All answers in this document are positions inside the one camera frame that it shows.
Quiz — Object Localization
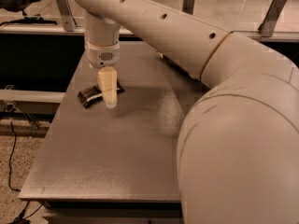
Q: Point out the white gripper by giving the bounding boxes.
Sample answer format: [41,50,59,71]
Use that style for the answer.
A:
[85,40,120,108]

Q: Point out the dark chocolate rxbar wrapper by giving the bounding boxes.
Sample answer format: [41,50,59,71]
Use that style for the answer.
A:
[78,82,124,108]

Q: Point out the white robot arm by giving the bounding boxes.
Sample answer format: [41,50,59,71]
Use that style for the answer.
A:
[75,0,299,224]

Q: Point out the black office chair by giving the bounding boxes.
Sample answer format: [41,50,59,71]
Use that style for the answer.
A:
[0,0,57,25]

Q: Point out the left metal bracket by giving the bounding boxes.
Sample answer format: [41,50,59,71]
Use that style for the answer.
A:
[56,0,77,32]

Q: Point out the metal bracket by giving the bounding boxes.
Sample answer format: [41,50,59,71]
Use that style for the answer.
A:
[258,0,288,37]
[56,0,77,32]
[182,0,195,15]

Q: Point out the metal rail frame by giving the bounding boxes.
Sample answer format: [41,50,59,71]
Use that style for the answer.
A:
[0,87,64,115]

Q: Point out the middle metal bracket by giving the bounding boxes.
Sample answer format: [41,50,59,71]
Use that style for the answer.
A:
[182,0,195,15]

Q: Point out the black floor cable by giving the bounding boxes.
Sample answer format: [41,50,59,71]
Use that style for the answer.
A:
[7,121,43,224]

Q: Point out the right metal bracket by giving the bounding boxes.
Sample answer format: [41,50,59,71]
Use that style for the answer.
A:
[258,0,288,37]

